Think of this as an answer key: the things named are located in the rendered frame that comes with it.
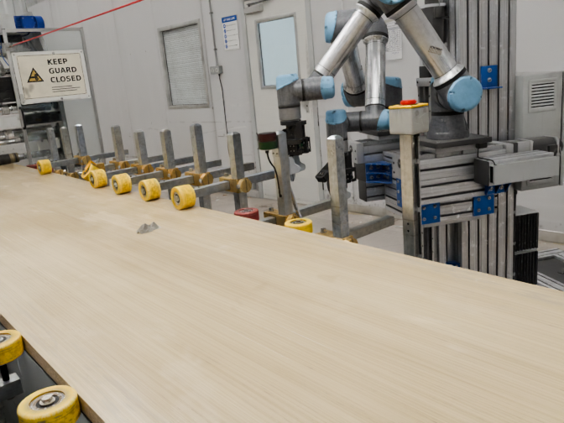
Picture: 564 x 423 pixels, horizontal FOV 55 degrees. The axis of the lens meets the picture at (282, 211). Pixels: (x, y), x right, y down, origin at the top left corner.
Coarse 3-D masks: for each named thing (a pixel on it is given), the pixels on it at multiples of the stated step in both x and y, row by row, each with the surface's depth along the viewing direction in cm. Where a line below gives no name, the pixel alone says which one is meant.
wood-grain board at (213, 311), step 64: (0, 192) 255; (64, 192) 240; (128, 192) 226; (0, 256) 152; (64, 256) 146; (128, 256) 141; (192, 256) 136; (256, 256) 132; (320, 256) 128; (384, 256) 124; (0, 320) 113; (64, 320) 105; (128, 320) 102; (192, 320) 100; (256, 320) 97; (320, 320) 95; (384, 320) 93; (448, 320) 91; (512, 320) 89; (64, 384) 84; (128, 384) 80; (192, 384) 79; (256, 384) 77; (320, 384) 76; (384, 384) 74; (448, 384) 73; (512, 384) 72
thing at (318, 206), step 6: (330, 198) 201; (312, 204) 194; (318, 204) 194; (324, 204) 196; (330, 204) 198; (294, 210) 189; (300, 210) 189; (306, 210) 190; (312, 210) 192; (318, 210) 194; (324, 210) 196; (306, 216) 191; (270, 222) 180
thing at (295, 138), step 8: (304, 120) 184; (288, 128) 185; (296, 128) 183; (304, 128) 183; (288, 136) 185; (296, 136) 184; (304, 136) 184; (288, 144) 184; (296, 144) 184; (304, 144) 186; (288, 152) 186; (296, 152) 183; (304, 152) 186
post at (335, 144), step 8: (336, 136) 155; (328, 144) 156; (336, 144) 154; (328, 152) 157; (336, 152) 154; (328, 160) 157; (336, 160) 155; (344, 160) 157; (328, 168) 158; (336, 168) 156; (344, 168) 158; (336, 176) 156; (344, 176) 158; (336, 184) 157; (344, 184) 158; (336, 192) 158; (344, 192) 159; (336, 200) 159; (344, 200) 159; (336, 208) 160; (344, 208) 160; (336, 216) 160; (344, 216) 160; (336, 224) 161; (344, 224) 161; (336, 232) 162; (344, 232) 161
